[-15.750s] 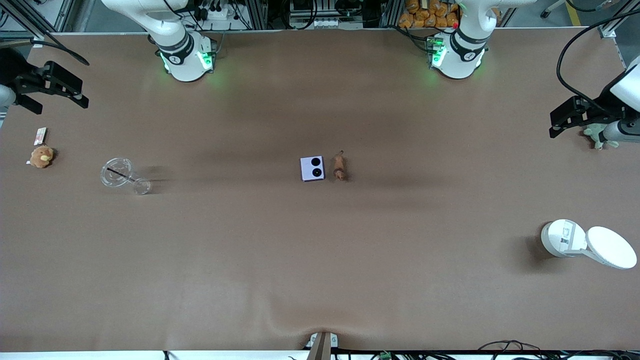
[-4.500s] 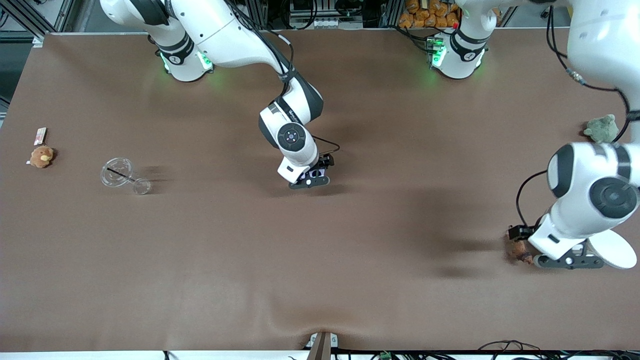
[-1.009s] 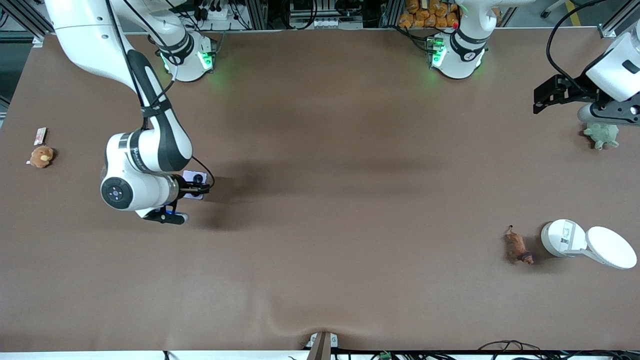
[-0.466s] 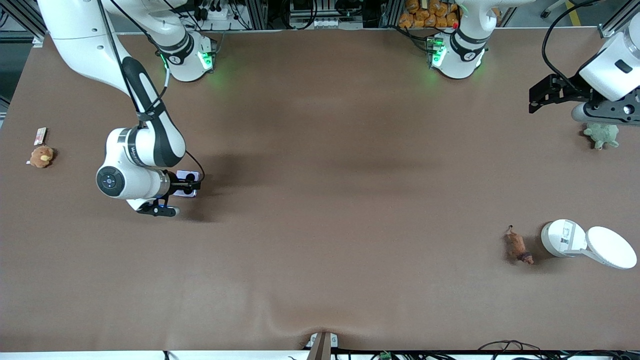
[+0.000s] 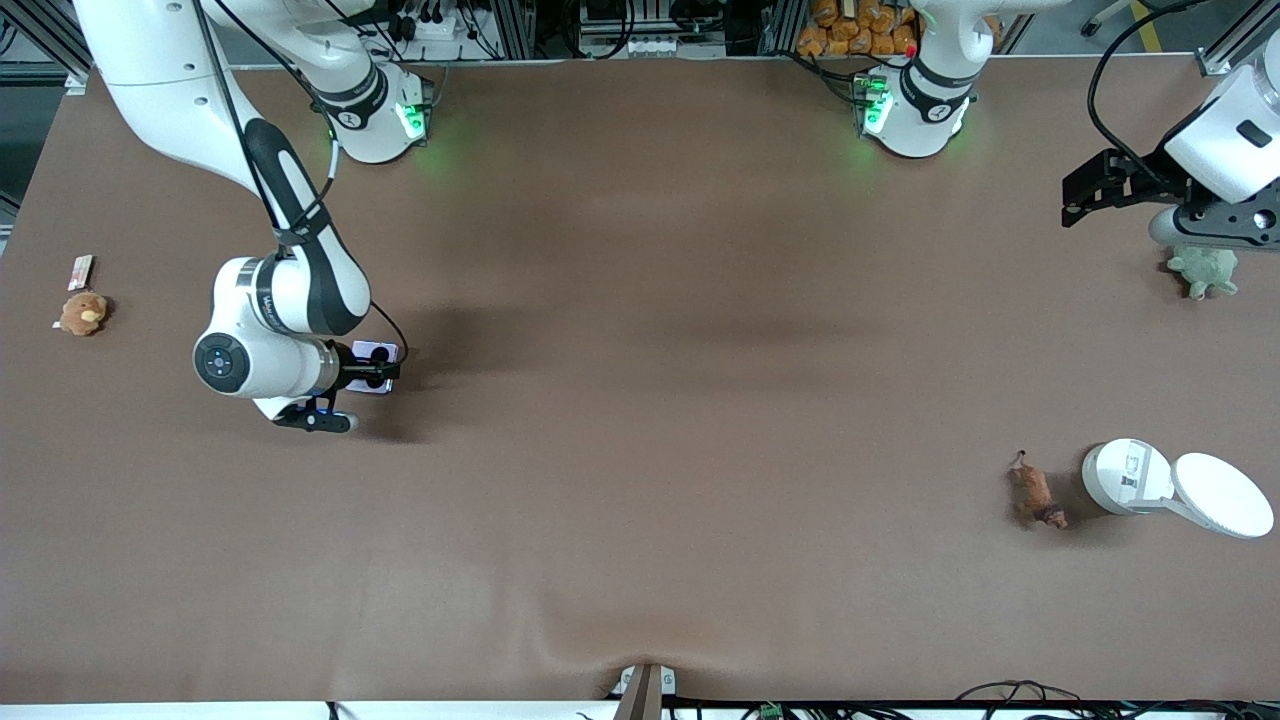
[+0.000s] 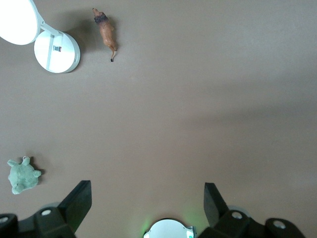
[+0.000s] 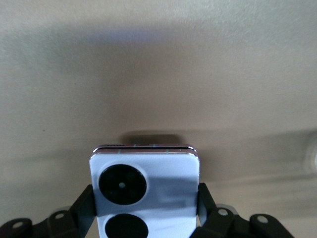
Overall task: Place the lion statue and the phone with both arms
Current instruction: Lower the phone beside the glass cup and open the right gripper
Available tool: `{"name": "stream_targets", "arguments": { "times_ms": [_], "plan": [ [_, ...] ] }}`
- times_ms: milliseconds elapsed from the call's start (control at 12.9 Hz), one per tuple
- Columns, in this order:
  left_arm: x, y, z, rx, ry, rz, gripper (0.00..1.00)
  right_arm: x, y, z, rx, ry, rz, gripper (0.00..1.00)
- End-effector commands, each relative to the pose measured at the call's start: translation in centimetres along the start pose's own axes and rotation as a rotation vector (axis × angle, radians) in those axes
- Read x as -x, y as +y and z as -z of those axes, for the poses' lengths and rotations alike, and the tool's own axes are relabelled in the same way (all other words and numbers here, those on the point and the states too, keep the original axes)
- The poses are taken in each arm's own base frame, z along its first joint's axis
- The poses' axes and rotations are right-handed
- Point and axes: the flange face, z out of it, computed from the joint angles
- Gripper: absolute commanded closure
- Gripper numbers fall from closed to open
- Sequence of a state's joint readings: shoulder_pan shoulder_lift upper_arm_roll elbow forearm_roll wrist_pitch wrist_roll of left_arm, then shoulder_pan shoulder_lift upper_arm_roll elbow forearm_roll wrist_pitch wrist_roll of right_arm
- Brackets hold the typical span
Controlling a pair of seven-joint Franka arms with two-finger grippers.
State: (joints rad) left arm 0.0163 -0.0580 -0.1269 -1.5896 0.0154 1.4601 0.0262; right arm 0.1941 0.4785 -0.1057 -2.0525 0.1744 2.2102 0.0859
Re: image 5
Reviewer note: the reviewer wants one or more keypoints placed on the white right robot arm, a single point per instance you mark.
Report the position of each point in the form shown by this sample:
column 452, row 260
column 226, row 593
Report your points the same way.
column 150, row 60

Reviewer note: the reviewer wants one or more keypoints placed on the brown plush toy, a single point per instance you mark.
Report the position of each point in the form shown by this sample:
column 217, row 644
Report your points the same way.
column 83, row 314

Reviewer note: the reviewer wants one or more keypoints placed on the lilac phone with black lenses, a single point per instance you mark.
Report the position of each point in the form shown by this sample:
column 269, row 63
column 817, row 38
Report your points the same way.
column 378, row 352

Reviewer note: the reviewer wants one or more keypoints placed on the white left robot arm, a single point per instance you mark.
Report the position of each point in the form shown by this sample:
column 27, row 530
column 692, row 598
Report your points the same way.
column 920, row 100

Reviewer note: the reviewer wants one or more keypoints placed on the white flat power strip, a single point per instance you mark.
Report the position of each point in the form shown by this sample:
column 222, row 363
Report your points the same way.
column 640, row 46

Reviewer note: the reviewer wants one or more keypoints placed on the white stand leg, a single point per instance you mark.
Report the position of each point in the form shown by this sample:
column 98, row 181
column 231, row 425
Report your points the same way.
column 1100, row 15

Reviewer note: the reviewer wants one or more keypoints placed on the small white printed card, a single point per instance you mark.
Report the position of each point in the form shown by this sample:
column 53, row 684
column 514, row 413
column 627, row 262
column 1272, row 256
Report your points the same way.
column 80, row 272

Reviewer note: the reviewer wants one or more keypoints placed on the white power strip with plugs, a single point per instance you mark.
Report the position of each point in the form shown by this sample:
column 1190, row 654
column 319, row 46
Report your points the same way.
column 430, row 25

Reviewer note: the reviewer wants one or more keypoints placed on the green plush turtle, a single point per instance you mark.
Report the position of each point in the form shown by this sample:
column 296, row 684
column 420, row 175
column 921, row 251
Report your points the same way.
column 1205, row 272

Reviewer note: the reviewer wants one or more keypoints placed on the aluminium frame corner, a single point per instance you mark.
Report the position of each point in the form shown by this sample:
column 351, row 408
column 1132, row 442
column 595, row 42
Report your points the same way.
column 1215, row 60

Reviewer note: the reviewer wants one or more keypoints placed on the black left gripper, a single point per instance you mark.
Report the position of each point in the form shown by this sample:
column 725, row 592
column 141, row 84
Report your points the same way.
column 1142, row 181

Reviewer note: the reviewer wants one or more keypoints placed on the white bin with open lid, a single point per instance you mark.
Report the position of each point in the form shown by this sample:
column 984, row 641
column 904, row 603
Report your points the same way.
column 1125, row 478

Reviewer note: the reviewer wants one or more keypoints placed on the brown lion statue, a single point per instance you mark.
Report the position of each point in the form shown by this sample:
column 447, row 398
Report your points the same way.
column 1035, row 492

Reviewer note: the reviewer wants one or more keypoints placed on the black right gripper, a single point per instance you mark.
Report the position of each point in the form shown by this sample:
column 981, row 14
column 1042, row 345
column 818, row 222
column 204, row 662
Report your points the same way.
column 356, row 374

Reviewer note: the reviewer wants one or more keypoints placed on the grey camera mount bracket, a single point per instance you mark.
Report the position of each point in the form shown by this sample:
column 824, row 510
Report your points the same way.
column 643, row 690

